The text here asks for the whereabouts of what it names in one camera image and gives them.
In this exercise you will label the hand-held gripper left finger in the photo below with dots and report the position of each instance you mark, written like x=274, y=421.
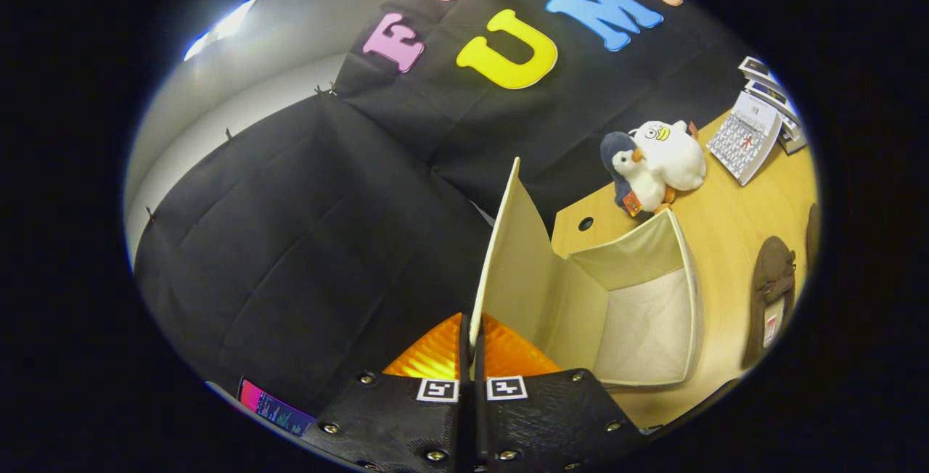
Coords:
x=464, y=422

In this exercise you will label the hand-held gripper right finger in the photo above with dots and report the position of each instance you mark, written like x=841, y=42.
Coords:
x=486, y=422

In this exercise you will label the beige fabric storage box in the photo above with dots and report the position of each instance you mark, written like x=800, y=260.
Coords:
x=639, y=328

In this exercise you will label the brown fuzzy shoe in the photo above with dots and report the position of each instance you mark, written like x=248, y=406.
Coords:
x=813, y=237
x=771, y=277

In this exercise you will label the pink and purple display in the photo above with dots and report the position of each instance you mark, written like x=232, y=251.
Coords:
x=276, y=408

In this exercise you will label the black backdrop cloth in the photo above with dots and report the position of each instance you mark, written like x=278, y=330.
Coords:
x=305, y=241

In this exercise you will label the grey penguin plush toy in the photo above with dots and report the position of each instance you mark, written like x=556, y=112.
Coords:
x=639, y=179

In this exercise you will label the white duck plush toy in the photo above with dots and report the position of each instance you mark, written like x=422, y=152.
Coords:
x=675, y=157

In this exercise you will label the white patterned cover book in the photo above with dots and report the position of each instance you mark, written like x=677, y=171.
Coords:
x=744, y=139

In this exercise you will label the dark grey book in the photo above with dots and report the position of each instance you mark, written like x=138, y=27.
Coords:
x=792, y=144

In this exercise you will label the white book black lettering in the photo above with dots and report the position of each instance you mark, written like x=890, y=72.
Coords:
x=790, y=125

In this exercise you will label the white book blue cover picture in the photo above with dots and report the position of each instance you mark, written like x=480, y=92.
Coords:
x=773, y=93

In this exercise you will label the white book dark cover picture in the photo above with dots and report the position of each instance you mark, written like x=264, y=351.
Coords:
x=756, y=67

